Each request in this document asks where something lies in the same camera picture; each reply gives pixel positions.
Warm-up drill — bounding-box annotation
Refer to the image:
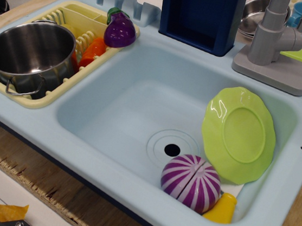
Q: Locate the orange tape piece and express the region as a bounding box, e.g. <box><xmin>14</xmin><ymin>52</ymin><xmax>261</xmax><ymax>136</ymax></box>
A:
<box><xmin>0</xmin><ymin>204</ymin><xmax>29</xmax><ymax>223</ymax></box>

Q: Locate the purple toy eggplant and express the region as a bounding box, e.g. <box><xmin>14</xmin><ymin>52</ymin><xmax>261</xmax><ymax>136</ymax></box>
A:
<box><xmin>104</xmin><ymin>7</ymin><xmax>136</xmax><ymax>48</ymax></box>

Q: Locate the dark blue plastic box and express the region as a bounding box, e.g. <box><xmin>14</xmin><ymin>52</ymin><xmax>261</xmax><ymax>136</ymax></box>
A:
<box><xmin>159</xmin><ymin>0</ymin><xmax>246</xmax><ymax>57</ymax></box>

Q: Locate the stainless steel bowl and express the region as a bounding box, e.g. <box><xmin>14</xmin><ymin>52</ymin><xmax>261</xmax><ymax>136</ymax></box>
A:
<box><xmin>236</xmin><ymin>0</ymin><xmax>293</xmax><ymax>45</ymax></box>

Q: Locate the grey toy faucet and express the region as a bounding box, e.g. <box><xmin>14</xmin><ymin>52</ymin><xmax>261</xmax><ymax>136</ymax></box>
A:
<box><xmin>232</xmin><ymin>0</ymin><xmax>302</xmax><ymax>96</ymax></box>

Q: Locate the light blue toy sink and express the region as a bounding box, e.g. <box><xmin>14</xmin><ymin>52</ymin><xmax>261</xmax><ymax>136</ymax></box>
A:
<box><xmin>0</xmin><ymin>0</ymin><xmax>302</xmax><ymax>226</ymax></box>

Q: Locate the white board in sink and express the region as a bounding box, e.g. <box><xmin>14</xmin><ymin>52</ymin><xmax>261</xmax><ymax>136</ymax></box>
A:
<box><xmin>220</xmin><ymin>183</ymin><xmax>244</xmax><ymax>198</ymax></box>

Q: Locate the green plastic plate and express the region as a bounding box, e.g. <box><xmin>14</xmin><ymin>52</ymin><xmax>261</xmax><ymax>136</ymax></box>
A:
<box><xmin>201</xmin><ymin>87</ymin><xmax>276</xmax><ymax>185</ymax></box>

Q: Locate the orange toy cup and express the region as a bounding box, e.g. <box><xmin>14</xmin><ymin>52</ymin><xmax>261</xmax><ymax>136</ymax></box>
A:
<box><xmin>79</xmin><ymin>37</ymin><xmax>107</xmax><ymax>67</ymax></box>

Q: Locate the yellow toy bottle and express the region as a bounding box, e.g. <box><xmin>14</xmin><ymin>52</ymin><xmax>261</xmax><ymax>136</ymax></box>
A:
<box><xmin>203</xmin><ymin>193</ymin><xmax>237</xmax><ymax>224</ymax></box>

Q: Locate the cream dish drying rack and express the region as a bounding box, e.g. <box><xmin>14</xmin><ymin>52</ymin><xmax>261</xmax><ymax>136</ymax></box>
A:
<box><xmin>0</xmin><ymin>0</ymin><xmax>144</xmax><ymax>120</ymax></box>

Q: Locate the purple striped toy onion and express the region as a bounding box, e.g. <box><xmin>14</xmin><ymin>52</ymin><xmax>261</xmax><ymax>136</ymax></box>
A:
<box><xmin>160</xmin><ymin>154</ymin><xmax>221</xmax><ymax>214</ymax></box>

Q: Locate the stainless steel pot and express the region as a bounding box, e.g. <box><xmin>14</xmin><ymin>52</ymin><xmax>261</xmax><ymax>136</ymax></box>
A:
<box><xmin>0</xmin><ymin>20</ymin><xmax>78</xmax><ymax>99</ymax></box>

